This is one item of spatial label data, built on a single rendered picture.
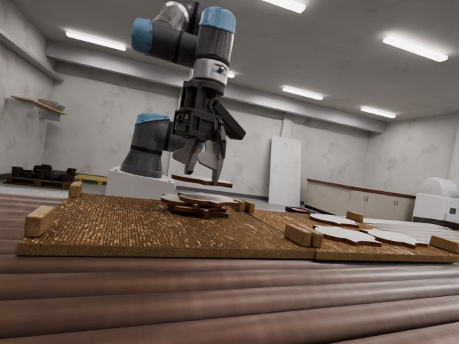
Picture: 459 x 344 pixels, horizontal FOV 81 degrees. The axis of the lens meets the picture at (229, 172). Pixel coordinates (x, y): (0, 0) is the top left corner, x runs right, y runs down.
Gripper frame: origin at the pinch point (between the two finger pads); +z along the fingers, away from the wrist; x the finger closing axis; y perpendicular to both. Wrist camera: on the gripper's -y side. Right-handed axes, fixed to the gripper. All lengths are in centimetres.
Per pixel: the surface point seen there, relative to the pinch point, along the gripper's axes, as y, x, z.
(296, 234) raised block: -6.3, 21.7, 6.1
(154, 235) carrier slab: 16.2, 13.1, 7.7
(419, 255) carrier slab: -30.8, 34.5, 7.9
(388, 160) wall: -981, -300, -104
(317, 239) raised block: -7.9, 25.1, 6.2
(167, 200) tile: 7.6, -0.4, 5.1
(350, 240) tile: -19.3, 25.7, 6.9
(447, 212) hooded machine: -807, -88, 30
